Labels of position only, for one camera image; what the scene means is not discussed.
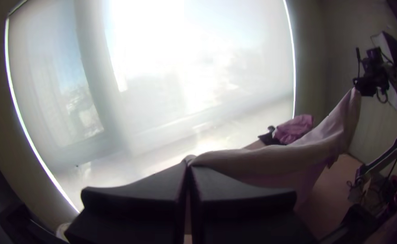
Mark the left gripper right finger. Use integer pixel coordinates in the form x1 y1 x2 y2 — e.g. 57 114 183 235
188 164 316 244

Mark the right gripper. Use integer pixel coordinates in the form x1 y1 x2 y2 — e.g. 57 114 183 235
353 57 391 97

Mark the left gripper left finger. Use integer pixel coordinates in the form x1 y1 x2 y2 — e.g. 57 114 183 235
64 159 189 244

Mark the white t-shirt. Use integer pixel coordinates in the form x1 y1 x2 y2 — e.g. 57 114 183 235
184 86 363 211

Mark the heap of clothes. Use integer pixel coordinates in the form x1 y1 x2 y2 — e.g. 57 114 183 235
258 114 315 146

